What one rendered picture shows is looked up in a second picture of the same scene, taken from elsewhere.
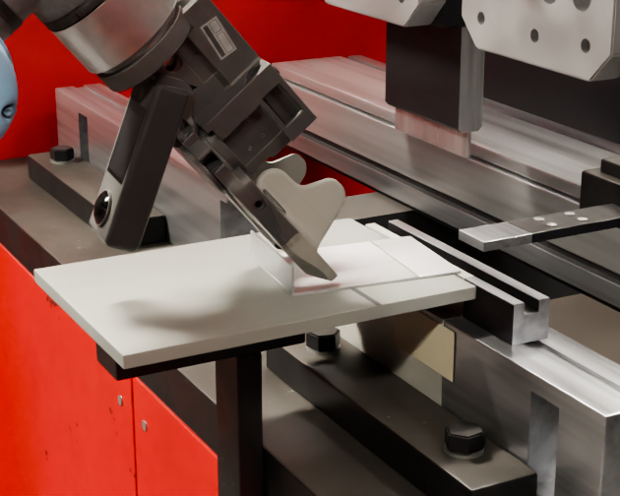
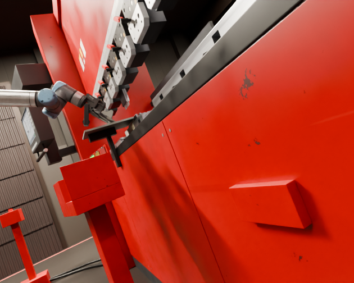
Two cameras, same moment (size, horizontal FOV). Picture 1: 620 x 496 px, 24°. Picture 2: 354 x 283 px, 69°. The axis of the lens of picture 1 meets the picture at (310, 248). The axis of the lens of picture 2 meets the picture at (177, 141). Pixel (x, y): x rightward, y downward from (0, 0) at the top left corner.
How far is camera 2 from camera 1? 0.83 m
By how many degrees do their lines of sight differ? 22
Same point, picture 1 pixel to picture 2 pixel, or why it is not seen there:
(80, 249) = not seen: hidden behind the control
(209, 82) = (91, 103)
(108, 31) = (75, 98)
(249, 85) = (95, 100)
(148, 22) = (80, 96)
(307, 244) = (109, 117)
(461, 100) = (125, 97)
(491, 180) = not seen: hidden behind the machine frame
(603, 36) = (120, 69)
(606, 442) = (142, 116)
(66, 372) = not seen: hidden behind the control
